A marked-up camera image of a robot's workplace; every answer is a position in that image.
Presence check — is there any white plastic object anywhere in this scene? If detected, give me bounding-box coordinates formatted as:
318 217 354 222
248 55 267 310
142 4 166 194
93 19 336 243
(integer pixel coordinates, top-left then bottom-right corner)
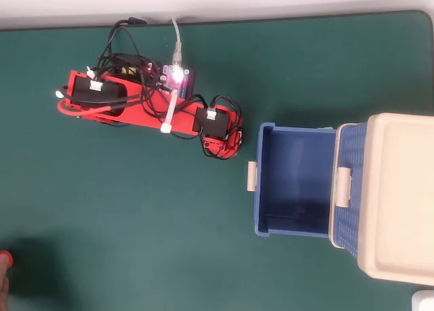
411 289 434 311

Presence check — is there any beige plastic drawer cabinet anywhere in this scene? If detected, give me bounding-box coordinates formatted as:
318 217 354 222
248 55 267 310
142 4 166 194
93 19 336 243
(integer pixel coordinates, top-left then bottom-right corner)
329 112 434 287

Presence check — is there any white USB cable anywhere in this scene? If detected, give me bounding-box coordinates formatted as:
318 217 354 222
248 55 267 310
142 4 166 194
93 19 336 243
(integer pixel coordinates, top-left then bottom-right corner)
170 18 184 70

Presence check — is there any blue woven drawer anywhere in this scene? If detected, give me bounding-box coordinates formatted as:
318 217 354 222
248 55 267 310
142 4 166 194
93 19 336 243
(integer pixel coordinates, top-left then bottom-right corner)
334 122 370 262
254 122 338 239

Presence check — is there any black cable bundle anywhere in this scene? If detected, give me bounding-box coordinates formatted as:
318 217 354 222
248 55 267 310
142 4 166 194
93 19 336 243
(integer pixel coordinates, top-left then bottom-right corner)
96 16 162 119

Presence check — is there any black controller board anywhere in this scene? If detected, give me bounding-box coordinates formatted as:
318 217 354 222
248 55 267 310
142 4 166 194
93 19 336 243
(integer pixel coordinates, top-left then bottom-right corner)
115 62 197 100

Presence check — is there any bare human hand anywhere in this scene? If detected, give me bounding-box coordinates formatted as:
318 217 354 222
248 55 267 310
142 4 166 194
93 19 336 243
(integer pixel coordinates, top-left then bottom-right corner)
0 256 10 305

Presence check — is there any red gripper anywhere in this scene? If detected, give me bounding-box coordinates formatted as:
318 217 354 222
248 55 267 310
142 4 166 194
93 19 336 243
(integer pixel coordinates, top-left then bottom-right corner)
202 116 243 160

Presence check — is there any beige cylindrical drawer handle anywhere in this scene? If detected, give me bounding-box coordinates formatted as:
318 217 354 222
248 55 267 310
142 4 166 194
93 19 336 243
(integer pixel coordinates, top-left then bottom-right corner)
246 161 258 192
335 167 353 209

